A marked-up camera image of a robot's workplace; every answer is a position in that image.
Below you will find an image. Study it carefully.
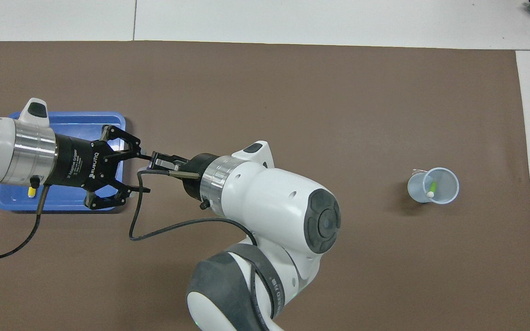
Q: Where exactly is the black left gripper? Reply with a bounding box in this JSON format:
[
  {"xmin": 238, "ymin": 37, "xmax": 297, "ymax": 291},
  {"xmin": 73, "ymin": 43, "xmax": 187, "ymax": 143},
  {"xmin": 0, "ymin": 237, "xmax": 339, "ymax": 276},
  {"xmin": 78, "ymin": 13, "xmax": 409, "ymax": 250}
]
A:
[{"xmin": 51, "ymin": 125, "xmax": 152, "ymax": 211}]

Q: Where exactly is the blue plastic tray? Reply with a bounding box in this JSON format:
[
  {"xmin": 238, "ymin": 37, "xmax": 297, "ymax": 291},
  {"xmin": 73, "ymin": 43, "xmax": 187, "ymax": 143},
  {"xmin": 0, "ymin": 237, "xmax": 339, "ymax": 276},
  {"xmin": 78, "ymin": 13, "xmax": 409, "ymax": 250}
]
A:
[{"xmin": 0, "ymin": 112, "xmax": 127, "ymax": 213}]

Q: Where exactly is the translucent pale blue cup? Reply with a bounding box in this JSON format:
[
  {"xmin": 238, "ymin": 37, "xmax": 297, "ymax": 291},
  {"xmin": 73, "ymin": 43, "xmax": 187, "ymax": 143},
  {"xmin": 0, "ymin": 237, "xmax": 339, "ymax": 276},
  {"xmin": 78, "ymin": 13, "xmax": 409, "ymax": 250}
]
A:
[{"xmin": 407, "ymin": 167, "xmax": 460, "ymax": 205}]

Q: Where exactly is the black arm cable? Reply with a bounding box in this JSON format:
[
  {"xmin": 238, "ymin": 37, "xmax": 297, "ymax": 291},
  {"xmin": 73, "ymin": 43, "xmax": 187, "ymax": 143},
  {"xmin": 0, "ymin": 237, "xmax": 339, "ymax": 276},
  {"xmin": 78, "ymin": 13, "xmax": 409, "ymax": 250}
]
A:
[
  {"xmin": 129, "ymin": 168, "xmax": 276, "ymax": 322},
  {"xmin": 0, "ymin": 177, "xmax": 52, "ymax": 261}
]

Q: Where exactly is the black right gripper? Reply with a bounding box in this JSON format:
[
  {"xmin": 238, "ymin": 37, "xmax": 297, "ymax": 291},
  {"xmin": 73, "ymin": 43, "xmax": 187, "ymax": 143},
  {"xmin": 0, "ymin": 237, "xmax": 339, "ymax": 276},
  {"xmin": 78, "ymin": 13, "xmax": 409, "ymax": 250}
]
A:
[{"xmin": 149, "ymin": 151, "xmax": 220, "ymax": 204}]

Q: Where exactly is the brown table mat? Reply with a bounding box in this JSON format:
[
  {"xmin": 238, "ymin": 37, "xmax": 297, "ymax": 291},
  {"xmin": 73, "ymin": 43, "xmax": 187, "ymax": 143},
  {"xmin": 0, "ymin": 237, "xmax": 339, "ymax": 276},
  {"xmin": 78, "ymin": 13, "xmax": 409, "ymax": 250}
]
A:
[{"xmin": 0, "ymin": 40, "xmax": 530, "ymax": 331}]

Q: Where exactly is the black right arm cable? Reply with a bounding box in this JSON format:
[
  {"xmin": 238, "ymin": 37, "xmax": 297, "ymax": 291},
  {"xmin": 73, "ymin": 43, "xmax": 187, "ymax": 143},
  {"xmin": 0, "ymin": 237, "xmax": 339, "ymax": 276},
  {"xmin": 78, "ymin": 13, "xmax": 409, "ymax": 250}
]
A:
[{"xmin": 129, "ymin": 168, "xmax": 276, "ymax": 322}]

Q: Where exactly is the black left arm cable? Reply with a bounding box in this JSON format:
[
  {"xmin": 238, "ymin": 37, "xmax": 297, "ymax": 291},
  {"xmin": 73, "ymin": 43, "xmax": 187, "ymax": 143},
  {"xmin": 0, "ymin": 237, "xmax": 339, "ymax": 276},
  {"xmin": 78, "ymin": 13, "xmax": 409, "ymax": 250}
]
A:
[{"xmin": 0, "ymin": 177, "xmax": 52, "ymax": 261}]

